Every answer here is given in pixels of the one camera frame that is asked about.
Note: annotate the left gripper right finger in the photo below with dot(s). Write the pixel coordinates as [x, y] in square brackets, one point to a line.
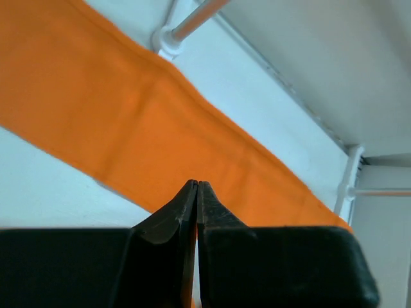
[226, 254]

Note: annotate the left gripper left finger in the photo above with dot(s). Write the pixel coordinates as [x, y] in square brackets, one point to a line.
[161, 254]

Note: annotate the orange trousers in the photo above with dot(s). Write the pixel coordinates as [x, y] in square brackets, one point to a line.
[115, 131]

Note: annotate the white clothes rack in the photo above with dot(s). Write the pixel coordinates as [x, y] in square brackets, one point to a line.
[167, 41]

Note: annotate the aluminium rail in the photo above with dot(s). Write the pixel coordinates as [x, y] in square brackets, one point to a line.
[276, 75]

